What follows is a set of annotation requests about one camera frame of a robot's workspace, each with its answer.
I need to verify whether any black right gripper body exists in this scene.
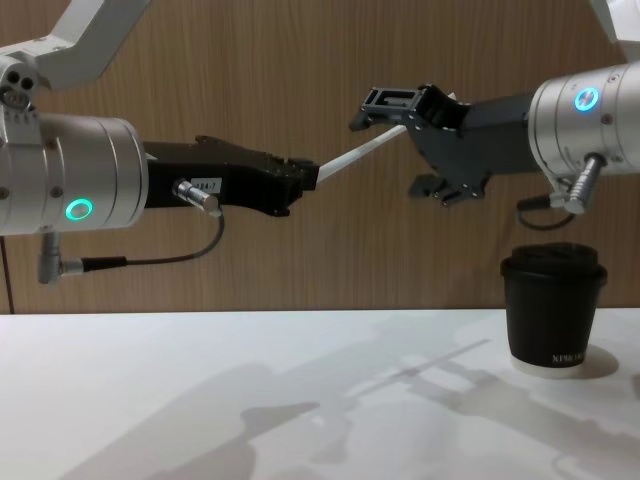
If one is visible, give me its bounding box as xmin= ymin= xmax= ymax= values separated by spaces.
xmin=405 ymin=94 xmax=543 ymax=201

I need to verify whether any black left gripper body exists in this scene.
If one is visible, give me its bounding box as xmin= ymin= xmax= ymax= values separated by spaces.
xmin=142 ymin=133 xmax=302 ymax=220

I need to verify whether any white straw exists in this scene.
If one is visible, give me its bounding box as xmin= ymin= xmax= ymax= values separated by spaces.
xmin=317 ymin=91 xmax=458 ymax=184

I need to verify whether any black plastic cup lid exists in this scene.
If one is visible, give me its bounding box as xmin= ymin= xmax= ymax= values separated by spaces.
xmin=500 ymin=241 xmax=610 ymax=295

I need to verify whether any black paper cup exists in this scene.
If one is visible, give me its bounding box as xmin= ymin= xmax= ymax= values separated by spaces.
xmin=504 ymin=282 xmax=605 ymax=380

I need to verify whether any thin dark right wrist cable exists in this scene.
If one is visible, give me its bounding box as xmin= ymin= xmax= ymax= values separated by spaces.
xmin=516 ymin=151 xmax=610 ymax=230

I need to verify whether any thin dark wrist cable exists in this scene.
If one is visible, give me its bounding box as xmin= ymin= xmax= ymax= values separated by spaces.
xmin=516 ymin=151 xmax=610 ymax=230
xmin=37 ymin=179 xmax=225 ymax=286

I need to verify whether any thin dark left wrist cable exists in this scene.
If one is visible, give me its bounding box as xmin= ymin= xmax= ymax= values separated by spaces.
xmin=37 ymin=179 xmax=225 ymax=286

